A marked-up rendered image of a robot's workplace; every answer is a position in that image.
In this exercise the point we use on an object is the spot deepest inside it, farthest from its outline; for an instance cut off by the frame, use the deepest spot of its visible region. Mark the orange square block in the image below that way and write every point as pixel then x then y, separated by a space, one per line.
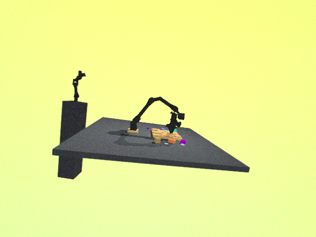
pixel 173 141

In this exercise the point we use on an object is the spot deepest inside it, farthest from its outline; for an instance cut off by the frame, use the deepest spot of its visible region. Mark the tan cube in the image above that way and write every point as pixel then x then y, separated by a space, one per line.
pixel 157 140

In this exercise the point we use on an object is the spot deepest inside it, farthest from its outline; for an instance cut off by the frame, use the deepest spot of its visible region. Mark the tan square board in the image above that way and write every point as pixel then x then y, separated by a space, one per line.
pixel 163 135

